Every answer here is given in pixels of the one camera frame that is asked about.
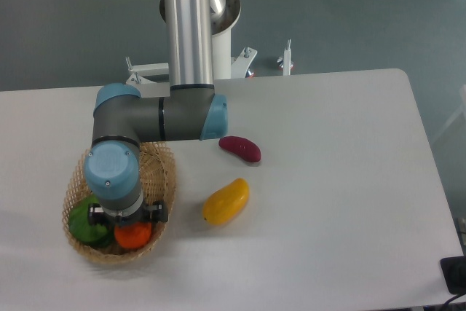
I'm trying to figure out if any orange fruit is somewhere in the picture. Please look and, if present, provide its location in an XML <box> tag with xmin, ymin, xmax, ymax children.
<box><xmin>114</xmin><ymin>222</ymin><xmax>152</xmax><ymax>250</ymax></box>

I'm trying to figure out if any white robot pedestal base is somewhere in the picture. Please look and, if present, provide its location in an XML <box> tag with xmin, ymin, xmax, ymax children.
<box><xmin>125</xmin><ymin>0</ymin><xmax>296</xmax><ymax>97</ymax></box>

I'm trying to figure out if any yellow mango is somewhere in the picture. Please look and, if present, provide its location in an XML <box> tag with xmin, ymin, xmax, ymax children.
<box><xmin>202</xmin><ymin>178</ymin><xmax>250</xmax><ymax>226</ymax></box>

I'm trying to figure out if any green bok choy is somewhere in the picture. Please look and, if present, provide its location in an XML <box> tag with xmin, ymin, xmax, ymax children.
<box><xmin>68</xmin><ymin>194</ymin><xmax>114</xmax><ymax>248</ymax></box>

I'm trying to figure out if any purple sweet potato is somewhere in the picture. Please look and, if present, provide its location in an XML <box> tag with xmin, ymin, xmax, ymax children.
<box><xmin>218</xmin><ymin>136</ymin><xmax>261</xmax><ymax>163</ymax></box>

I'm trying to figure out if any black device with cable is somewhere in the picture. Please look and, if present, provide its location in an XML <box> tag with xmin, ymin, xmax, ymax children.
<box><xmin>440</xmin><ymin>256</ymin><xmax>465</xmax><ymax>310</ymax></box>

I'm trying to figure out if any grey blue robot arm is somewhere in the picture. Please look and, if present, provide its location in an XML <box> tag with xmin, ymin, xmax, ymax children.
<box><xmin>84</xmin><ymin>0</ymin><xmax>228</xmax><ymax>227</ymax></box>

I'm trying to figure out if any woven wicker basket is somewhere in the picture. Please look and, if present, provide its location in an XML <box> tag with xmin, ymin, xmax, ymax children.
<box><xmin>62</xmin><ymin>142</ymin><xmax>177</xmax><ymax>264</ymax></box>

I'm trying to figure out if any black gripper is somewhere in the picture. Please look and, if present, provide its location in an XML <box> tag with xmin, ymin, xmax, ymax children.
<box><xmin>87</xmin><ymin>200</ymin><xmax>168</xmax><ymax>227</ymax></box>

